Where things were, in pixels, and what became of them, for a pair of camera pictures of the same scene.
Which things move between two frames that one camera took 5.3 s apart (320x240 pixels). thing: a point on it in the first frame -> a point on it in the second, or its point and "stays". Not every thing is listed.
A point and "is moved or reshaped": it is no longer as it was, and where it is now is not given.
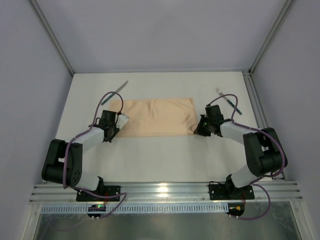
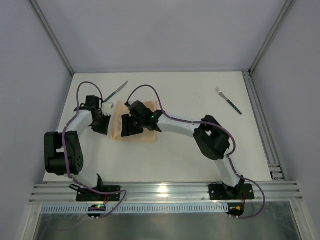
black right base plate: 224,192 stays
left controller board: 96,208 stays
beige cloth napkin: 156,117 is moved or reshaped
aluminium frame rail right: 256,105 stays
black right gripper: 200,127 -> 130,125
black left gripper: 111,133 -> 101,123
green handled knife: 121,87 stays
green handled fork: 221,93 stays
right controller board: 236,209 stays
